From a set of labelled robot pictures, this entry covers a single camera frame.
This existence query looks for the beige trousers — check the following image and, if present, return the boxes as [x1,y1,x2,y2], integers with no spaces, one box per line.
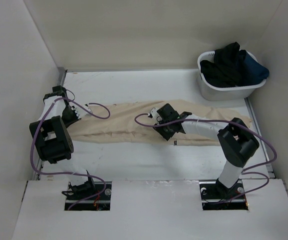
[70,98,253,146]

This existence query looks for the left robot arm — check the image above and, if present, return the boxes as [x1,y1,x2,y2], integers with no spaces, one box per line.
[29,85,96,200]

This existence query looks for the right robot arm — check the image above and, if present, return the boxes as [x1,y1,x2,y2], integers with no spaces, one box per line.
[149,103,259,201]

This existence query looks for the white laundry basket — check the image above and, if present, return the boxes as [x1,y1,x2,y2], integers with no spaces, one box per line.
[197,51,267,101]

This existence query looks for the black garment in basket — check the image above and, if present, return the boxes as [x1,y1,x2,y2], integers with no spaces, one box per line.
[200,42,242,88]

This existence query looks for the dark blue garment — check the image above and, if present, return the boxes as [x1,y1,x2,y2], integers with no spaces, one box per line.
[239,50,270,86]

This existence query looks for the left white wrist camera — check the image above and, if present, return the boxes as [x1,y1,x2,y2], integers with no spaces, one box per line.
[80,104,92,118]

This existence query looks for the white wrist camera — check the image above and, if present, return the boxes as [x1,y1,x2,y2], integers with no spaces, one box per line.
[80,104,92,118]
[148,107,160,122]

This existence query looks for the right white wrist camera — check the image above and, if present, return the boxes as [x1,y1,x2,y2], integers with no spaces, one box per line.
[148,107,160,122]

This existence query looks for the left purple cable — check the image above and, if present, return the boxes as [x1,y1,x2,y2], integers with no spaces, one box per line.
[29,91,111,210]

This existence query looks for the purple cable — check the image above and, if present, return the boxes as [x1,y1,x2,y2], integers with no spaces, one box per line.
[134,112,278,204]
[29,91,111,210]

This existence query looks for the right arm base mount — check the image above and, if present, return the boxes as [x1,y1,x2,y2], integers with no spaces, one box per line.
[199,181,248,211]

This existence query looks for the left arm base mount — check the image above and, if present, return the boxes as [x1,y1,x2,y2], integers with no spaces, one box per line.
[61,181,112,211]

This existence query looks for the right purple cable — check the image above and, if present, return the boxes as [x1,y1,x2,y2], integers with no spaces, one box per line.
[134,112,278,204]

